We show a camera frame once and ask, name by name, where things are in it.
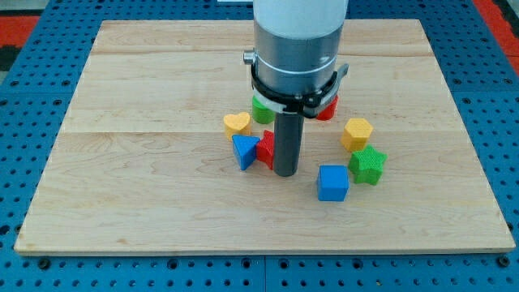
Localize yellow hexagon block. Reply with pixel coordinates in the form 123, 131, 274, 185
340, 118, 374, 152

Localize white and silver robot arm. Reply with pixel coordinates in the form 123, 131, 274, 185
251, 0, 348, 97

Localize black clamp ring mount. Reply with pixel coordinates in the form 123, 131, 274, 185
251, 63, 349, 118

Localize yellow heart block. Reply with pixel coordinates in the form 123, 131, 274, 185
223, 112, 251, 141

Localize blue triangle block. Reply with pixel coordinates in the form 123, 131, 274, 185
232, 135, 260, 170

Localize red star block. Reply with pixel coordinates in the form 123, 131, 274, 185
256, 130, 274, 170

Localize green round block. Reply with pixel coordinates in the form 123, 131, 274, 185
251, 96, 276, 124

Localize light wooden board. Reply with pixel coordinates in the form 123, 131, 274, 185
15, 19, 515, 256

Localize green star block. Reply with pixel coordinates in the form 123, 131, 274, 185
348, 144, 388, 186

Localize red block behind arm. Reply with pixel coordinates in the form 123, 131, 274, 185
316, 95, 339, 121

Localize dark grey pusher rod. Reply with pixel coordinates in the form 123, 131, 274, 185
273, 114, 304, 177

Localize blue cube block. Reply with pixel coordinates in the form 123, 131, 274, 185
316, 165, 350, 202

